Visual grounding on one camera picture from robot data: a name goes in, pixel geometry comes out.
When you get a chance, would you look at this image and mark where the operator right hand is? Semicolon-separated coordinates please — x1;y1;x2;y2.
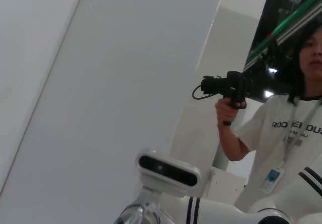
215;98;247;128

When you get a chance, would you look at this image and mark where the black handheld teleoperation controller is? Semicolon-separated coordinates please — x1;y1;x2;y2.
201;70;249;126

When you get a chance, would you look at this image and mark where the operator right forearm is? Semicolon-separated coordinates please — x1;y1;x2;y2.
216;120;252;161

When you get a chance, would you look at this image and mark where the grey vertical pole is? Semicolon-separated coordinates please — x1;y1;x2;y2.
212;140;229;171

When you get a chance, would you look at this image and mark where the operator in white t-shirt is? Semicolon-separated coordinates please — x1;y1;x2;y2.
233;20;322;209

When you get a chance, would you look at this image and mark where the green ceiling beam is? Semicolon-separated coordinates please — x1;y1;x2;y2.
245;0;322;66

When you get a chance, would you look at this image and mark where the black controller cable loop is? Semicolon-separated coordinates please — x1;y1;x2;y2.
192;83;219;101

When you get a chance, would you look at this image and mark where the ID badge with lanyard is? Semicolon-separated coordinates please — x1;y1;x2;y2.
258;99;321;193

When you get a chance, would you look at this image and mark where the white robot head camera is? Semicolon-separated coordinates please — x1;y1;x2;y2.
135;148;202;197

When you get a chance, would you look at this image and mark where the shiny chrome head mount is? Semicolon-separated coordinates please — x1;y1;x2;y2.
114;185;162;224

